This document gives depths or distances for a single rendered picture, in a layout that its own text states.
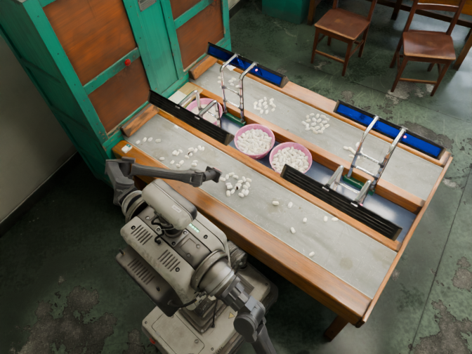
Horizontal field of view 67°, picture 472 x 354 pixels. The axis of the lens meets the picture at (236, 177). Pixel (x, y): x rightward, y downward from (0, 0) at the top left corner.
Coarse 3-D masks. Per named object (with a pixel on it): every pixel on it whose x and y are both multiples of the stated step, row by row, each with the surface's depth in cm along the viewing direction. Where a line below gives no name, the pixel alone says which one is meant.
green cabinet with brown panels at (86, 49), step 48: (0, 0) 167; (48, 0) 161; (96, 0) 181; (192, 0) 236; (48, 48) 172; (96, 48) 195; (144, 48) 221; (192, 48) 260; (48, 96) 236; (96, 96) 210; (144, 96) 243
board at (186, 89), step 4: (188, 84) 269; (192, 84) 268; (180, 88) 266; (184, 88) 266; (188, 88) 266; (192, 88) 266; (196, 88) 266; (200, 88) 265; (184, 92) 264; (188, 92) 264; (200, 92) 264; (192, 96) 261; (164, 112) 255; (172, 116) 251
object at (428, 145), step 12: (336, 108) 207; (348, 108) 204; (360, 120) 202; (384, 120) 195; (384, 132) 197; (396, 132) 194; (408, 132) 190; (408, 144) 192; (420, 144) 189; (432, 144) 186; (432, 156) 188
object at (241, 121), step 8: (232, 56) 231; (224, 64) 227; (248, 72) 223; (240, 80) 222; (224, 88) 239; (240, 88) 227; (224, 96) 245; (240, 96) 233; (224, 104) 251; (232, 104) 245; (240, 104) 239; (224, 112) 258; (240, 112) 246; (232, 120) 258; (240, 120) 254
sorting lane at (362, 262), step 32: (160, 128) 250; (160, 160) 234; (192, 160) 233; (224, 160) 232; (224, 192) 218; (256, 192) 217; (288, 192) 216; (256, 224) 205; (288, 224) 204; (320, 224) 203; (320, 256) 193; (352, 256) 192; (384, 256) 191
